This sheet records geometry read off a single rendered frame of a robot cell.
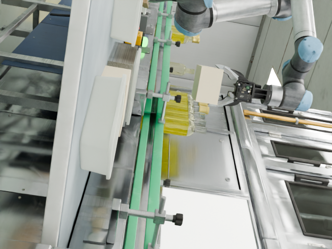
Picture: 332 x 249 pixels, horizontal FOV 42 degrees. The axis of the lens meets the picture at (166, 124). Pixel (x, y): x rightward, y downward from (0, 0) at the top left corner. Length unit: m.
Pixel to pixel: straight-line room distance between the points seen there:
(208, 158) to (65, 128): 1.03
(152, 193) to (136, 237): 0.18
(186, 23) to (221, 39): 6.17
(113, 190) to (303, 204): 0.84
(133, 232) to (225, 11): 0.96
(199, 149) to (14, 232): 0.83
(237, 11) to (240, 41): 6.14
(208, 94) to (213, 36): 6.35
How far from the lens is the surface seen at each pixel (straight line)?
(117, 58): 1.34
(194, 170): 1.70
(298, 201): 1.81
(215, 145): 1.89
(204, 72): 1.46
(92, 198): 1.20
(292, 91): 1.56
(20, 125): 1.89
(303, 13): 1.63
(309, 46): 1.51
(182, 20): 1.68
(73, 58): 0.83
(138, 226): 1.17
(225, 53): 7.93
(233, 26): 7.79
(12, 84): 2.22
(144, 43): 1.93
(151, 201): 1.24
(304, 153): 2.14
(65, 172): 0.87
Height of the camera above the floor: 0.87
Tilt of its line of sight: 4 degrees up
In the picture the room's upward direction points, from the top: 99 degrees clockwise
